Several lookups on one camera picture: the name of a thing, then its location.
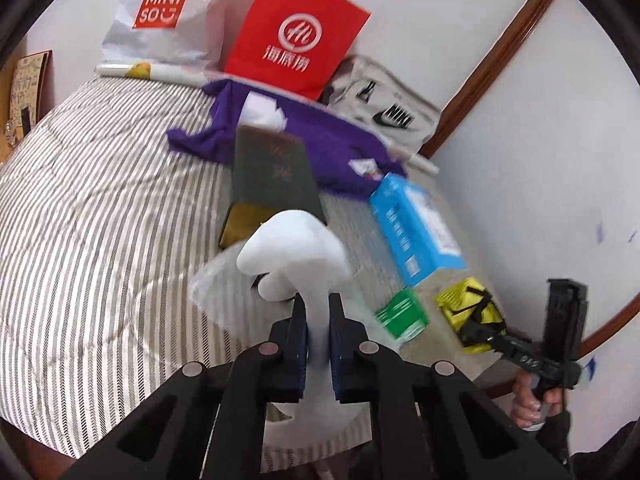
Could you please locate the person's right hand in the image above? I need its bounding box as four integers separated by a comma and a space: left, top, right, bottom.
511, 367, 566, 431

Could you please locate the blue tissue pack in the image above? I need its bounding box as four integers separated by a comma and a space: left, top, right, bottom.
369, 172, 468, 286

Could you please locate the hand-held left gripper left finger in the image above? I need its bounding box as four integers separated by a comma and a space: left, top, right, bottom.
65, 294, 307, 480

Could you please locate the white plastic shopping bag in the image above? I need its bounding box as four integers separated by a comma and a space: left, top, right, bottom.
100, 0, 263, 68

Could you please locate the grey sling bag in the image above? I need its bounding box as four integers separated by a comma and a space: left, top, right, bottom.
320, 55, 443, 151

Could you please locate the red paper bag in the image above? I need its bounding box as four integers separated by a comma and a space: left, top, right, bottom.
223, 0, 372, 102

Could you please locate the person's right forearm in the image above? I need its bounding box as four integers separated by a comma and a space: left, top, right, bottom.
537, 407, 573, 466

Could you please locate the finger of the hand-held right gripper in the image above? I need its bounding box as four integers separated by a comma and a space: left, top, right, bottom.
462, 321, 507, 356

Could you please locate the white tissue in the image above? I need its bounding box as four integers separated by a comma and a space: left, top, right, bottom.
241, 91, 288, 131

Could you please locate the green tissue packet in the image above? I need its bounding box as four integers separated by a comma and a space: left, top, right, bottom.
374, 286, 431, 352

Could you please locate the yellow pouch with black straps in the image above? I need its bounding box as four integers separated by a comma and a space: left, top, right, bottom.
434, 277, 508, 356

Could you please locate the dark green tea box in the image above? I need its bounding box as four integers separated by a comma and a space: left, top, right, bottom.
218, 125, 328, 251

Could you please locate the brown wooden door frame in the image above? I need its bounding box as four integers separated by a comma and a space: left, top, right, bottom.
417, 0, 563, 158

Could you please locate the clear plastic bag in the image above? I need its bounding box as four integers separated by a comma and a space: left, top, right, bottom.
190, 252, 271, 333

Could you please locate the striped mattress pad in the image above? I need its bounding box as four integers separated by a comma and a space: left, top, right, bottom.
0, 77, 506, 461

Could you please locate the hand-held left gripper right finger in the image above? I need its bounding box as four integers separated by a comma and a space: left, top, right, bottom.
327, 292, 573, 480

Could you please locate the brown patterned board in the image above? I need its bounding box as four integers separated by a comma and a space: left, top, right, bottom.
0, 50, 53, 161

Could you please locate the purple towel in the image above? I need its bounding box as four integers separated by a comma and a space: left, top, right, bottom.
166, 80, 408, 198

